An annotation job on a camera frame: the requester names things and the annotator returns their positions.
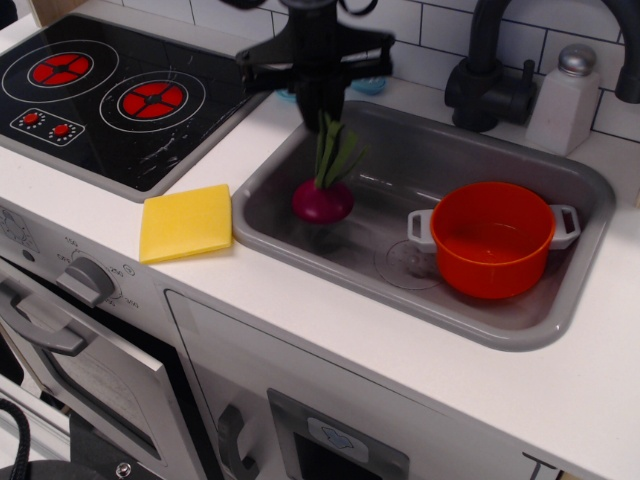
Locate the orange toy pot grey handles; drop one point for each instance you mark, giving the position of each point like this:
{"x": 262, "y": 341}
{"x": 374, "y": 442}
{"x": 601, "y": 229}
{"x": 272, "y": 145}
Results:
{"x": 491, "y": 240}

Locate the grey oven door handle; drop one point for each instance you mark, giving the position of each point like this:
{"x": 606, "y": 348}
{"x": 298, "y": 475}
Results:
{"x": 42, "y": 324}

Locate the grey dishwasher panel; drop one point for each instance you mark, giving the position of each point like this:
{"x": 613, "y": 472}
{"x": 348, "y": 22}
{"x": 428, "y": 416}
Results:
{"x": 316, "y": 446}

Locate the yellow sponge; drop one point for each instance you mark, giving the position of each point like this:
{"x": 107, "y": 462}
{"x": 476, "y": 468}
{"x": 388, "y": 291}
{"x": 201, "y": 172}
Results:
{"x": 185, "y": 224}

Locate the purple toy beet green leaves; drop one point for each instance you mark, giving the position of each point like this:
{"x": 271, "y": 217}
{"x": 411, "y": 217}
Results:
{"x": 325, "y": 199}

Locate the grey oven knob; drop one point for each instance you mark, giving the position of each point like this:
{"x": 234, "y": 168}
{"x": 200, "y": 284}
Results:
{"x": 86, "y": 281}

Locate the black toy stove top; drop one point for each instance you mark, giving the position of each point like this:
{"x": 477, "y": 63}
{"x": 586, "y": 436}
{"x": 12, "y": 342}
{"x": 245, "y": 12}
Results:
{"x": 126, "y": 111}

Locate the black faucet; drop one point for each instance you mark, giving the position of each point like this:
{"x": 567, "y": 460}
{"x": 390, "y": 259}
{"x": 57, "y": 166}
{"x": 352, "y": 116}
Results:
{"x": 481, "y": 95}

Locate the light blue dish brush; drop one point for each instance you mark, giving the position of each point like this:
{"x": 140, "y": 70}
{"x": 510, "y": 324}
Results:
{"x": 369, "y": 86}

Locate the grey plastic sink basin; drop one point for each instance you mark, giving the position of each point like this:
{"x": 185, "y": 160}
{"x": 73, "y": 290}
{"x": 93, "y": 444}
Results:
{"x": 410, "y": 164}

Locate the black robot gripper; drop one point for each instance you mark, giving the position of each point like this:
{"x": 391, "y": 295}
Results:
{"x": 315, "y": 48}

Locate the oven door with window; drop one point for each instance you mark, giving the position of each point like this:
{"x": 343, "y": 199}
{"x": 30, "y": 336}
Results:
{"x": 129, "y": 386}

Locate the grey cabinet door handle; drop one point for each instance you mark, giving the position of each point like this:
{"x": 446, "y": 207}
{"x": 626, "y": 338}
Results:
{"x": 230, "y": 426}

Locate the white soap dispenser silver cap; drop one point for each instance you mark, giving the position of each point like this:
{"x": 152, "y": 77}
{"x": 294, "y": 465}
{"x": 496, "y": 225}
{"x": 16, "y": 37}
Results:
{"x": 566, "y": 104}

